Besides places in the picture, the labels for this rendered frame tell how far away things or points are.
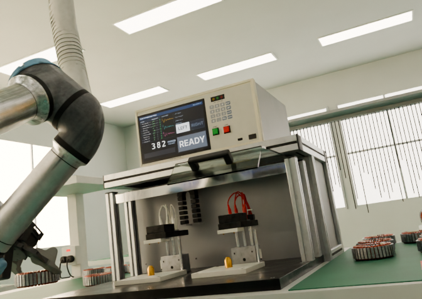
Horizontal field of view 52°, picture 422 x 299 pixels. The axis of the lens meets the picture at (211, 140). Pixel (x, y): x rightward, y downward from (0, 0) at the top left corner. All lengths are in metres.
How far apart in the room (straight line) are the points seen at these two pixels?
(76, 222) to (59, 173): 1.34
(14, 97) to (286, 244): 0.88
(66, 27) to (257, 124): 1.88
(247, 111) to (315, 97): 6.54
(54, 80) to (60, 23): 1.95
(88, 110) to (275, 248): 0.73
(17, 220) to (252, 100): 0.72
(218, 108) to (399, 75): 6.54
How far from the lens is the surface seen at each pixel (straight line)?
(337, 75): 7.89
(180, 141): 1.41
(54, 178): 1.03
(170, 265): 1.41
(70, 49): 2.86
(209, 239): 1.48
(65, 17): 3.00
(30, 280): 1.24
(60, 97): 1.03
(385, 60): 7.87
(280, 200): 1.40
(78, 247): 2.33
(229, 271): 1.11
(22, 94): 0.99
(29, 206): 1.05
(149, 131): 1.48
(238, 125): 1.33
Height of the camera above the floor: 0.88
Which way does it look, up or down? 12 degrees up
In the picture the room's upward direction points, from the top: 8 degrees counter-clockwise
